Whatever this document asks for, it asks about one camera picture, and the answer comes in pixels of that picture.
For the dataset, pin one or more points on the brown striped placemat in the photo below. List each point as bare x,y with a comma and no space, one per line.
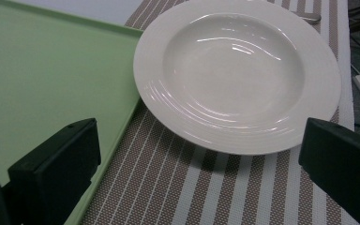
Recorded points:
175,187

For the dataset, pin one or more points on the green tray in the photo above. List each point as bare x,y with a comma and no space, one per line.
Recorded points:
43,78

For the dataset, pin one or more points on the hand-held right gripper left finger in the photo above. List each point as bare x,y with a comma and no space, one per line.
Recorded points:
56,168

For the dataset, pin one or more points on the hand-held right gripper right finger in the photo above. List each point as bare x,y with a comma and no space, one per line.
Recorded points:
343,162

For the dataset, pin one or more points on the white deep plate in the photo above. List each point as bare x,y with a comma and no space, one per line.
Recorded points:
234,75

